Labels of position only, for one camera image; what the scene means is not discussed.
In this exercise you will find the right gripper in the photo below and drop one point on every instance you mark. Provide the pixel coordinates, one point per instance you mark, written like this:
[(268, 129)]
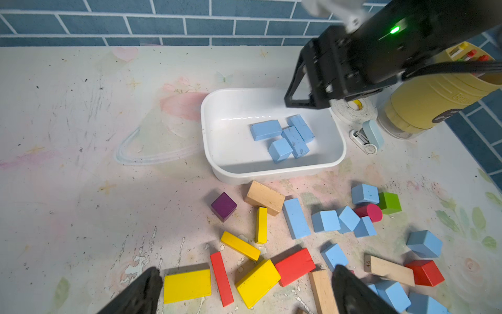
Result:
[(341, 65)]

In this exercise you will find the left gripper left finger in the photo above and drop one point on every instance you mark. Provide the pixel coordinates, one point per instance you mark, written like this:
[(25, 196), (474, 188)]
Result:
[(141, 296)]

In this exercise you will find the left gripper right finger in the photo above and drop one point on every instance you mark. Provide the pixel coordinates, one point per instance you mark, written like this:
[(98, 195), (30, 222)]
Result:
[(352, 296)]

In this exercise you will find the blue long block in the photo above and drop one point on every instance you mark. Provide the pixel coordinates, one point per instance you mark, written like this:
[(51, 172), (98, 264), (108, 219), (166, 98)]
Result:
[(266, 130), (295, 219), (304, 131)]

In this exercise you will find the blue thin block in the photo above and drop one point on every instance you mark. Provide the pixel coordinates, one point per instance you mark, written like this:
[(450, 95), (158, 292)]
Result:
[(298, 145)]

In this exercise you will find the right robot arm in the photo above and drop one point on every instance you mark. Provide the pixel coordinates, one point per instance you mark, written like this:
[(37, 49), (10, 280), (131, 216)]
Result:
[(440, 25)]

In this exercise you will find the tan upright wooden block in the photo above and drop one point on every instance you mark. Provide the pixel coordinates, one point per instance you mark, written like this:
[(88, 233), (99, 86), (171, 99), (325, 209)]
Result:
[(323, 292)]

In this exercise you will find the clear tape roll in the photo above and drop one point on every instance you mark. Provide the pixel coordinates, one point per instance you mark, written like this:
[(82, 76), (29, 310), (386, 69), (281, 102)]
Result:
[(354, 113)]

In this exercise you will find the tan slanted wooden block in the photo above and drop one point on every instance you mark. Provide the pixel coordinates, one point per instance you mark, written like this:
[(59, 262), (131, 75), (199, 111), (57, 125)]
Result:
[(389, 270)]

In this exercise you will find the yellow flat block left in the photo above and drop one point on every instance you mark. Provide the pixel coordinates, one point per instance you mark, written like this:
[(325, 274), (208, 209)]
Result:
[(187, 286)]

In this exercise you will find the blue cube lower pair left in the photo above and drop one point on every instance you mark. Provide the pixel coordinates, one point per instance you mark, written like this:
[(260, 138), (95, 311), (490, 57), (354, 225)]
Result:
[(392, 293)]

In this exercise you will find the blue cube pair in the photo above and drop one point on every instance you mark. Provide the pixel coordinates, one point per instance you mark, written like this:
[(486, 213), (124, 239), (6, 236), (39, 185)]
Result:
[(392, 293), (423, 304)]

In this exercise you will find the red long block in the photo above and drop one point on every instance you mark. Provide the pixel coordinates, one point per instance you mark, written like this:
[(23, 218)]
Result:
[(295, 266)]

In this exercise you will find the blue cube lower pair right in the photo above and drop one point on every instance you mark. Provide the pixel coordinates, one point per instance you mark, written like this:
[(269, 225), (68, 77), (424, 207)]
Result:
[(423, 304)]

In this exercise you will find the small blue block by cylinder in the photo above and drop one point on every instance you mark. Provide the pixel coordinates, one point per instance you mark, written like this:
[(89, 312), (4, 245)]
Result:
[(365, 228)]

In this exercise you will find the red cube block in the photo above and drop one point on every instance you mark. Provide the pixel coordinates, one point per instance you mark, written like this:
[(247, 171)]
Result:
[(426, 273)]

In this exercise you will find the red thin upright block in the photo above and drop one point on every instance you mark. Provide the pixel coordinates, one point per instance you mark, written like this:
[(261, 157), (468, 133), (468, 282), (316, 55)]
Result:
[(222, 280)]

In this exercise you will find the magenta cylinder block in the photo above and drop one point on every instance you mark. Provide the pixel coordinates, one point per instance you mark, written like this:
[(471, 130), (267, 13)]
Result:
[(373, 211)]

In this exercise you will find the yellow pen holder cup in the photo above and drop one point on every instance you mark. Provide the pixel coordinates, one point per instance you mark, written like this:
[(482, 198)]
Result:
[(422, 103)]

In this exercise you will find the blue upright long block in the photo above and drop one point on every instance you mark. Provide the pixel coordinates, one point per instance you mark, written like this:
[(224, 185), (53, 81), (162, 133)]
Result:
[(295, 219)]

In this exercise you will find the yellow large block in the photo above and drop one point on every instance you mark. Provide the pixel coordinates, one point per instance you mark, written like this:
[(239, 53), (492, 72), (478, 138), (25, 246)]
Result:
[(258, 282)]

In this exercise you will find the green cube block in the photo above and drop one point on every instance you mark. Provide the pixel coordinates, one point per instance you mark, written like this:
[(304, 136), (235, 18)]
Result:
[(389, 203)]

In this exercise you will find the tan wooden block upper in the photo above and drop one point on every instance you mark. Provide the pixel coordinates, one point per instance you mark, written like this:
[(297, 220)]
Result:
[(261, 196)]

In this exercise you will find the yellow slanted block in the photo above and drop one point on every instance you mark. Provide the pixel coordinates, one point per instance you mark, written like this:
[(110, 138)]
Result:
[(240, 246)]

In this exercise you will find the yellow thin upright block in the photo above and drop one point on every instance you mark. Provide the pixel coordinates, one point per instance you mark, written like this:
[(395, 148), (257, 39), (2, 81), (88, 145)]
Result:
[(261, 226)]

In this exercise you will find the purple cube block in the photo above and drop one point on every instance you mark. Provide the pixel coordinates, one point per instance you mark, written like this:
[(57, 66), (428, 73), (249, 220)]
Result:
[(223, 207)]

